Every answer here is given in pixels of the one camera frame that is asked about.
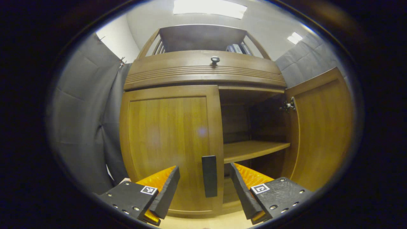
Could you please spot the wooden cabinet drawer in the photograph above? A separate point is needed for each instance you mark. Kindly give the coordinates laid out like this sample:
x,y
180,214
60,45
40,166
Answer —
x,y
175,68

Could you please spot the wooden double-door shoe cabinet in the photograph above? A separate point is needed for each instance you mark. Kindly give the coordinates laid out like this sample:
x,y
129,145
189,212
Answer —
x,y
197,36

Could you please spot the small ceiling light panel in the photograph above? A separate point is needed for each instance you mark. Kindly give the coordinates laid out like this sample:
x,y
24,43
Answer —
x,y
294,38

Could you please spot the metal door hinge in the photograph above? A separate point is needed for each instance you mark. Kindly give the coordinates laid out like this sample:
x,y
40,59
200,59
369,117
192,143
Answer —
x,y
288,105

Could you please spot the large ceiling light panel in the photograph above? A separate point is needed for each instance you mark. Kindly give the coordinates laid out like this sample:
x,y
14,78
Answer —
x,y
210,8

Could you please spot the wooden shoe cabinet door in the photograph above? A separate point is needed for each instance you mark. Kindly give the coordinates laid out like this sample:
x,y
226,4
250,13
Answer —
x,y
165,136
321,133

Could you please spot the black backdrop cloth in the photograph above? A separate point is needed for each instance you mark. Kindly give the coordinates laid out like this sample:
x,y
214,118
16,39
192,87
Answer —
x,y
79,121

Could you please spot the wooden inner shelf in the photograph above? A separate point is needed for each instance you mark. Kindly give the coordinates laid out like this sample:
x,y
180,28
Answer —
x,y
251,149

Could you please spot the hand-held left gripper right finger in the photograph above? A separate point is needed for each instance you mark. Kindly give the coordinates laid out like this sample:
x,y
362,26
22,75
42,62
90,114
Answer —
x,y
244,197

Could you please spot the dark round drawer knob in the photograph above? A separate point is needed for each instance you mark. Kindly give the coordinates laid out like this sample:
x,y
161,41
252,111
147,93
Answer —
x,y
215,59

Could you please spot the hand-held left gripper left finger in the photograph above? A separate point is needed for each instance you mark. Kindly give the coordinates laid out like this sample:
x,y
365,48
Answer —
x,y
167,194

